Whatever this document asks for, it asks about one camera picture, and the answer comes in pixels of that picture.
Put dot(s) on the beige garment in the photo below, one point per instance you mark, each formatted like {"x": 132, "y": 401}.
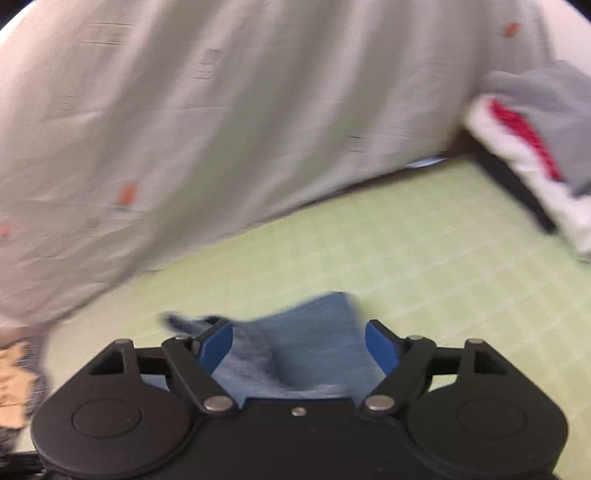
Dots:
{"x": 14, "y": 383}

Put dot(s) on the green checked bed sheet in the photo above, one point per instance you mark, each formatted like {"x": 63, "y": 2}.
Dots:
{"x": 438, "y": 258}

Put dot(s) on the grey white red garment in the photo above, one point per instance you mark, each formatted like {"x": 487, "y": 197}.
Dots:
{"x": 554, "y": 101}

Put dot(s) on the blue denim jeans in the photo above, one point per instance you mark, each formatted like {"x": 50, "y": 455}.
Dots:
{"x": 314, "y": 350}

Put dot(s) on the dark blue striped garment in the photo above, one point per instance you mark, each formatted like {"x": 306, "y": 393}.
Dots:
{"x": 40, "y": 392}

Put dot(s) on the grey printed blanket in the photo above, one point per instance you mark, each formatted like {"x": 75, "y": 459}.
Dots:
{"x": 231, "y": 138}

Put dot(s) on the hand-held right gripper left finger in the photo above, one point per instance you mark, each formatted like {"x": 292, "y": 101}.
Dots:
{"x": 217, "y": 346}

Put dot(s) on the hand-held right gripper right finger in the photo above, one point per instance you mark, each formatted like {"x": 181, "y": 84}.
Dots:
{"x": 382, "y": 346}

